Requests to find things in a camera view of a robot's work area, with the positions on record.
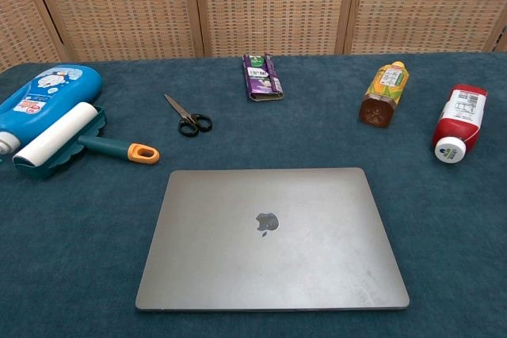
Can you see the silver laptop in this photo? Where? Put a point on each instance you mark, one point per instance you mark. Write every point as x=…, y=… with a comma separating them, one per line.
x=273, y=243

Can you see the purple snack packet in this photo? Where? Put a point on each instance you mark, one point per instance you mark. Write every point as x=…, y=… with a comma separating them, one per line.
x=262, y=78

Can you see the yellow label tea bottle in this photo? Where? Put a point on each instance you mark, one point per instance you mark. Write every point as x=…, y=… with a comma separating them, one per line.
x=384, y=90

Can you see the woven folding screen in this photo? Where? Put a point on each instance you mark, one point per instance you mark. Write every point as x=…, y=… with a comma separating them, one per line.
x=253, y=5

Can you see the teal lint roller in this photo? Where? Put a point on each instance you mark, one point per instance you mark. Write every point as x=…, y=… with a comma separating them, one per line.
x=59, y=136

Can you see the teal tablecloth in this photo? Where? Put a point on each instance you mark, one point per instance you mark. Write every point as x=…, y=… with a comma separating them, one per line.
x=79, y=255

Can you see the red white cap bottle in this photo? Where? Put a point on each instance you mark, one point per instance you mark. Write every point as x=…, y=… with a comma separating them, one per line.
x=461, y=120

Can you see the blue detergent bottle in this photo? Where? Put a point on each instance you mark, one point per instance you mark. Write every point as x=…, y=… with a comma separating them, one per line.
x=43, y=92

